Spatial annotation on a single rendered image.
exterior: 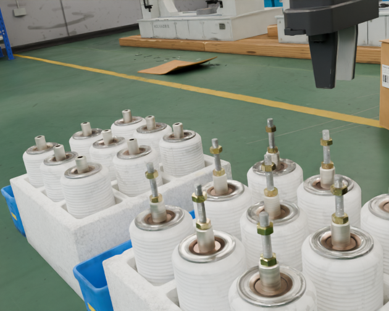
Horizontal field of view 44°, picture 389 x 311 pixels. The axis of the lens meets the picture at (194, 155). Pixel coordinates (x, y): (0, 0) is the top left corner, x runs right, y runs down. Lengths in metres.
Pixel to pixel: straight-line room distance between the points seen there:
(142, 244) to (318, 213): 0.26
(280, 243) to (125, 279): 0.23
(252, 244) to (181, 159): 0.42
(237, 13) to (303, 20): 3.45
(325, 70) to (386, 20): 2.38
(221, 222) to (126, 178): 0.31
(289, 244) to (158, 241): 0.18
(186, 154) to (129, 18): 6.43
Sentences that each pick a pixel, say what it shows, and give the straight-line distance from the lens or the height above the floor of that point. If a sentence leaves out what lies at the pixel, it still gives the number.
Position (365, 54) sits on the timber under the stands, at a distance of 2.91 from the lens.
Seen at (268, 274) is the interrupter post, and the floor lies 0.27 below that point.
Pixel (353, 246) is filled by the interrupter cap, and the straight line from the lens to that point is 0.61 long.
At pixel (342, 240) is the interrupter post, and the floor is 0.26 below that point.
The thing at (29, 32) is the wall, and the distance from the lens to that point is 6.90.
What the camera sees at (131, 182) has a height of 0.20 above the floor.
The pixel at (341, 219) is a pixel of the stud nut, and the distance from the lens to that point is 0.59.
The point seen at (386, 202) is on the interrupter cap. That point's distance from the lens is 0.71.
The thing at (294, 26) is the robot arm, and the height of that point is 0.52.
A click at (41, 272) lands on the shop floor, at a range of 1.18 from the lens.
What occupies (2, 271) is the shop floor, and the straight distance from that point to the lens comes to 1.23.
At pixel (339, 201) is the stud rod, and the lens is 0.59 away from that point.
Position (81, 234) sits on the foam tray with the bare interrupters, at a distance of 0.92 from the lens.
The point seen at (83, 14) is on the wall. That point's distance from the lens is 7.14.
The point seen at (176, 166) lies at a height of 0.20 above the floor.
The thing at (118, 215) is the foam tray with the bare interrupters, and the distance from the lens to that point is 0.94.
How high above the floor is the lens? 0.57
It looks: 20 degrees down
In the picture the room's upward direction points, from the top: 8 degrees counter-clockwise
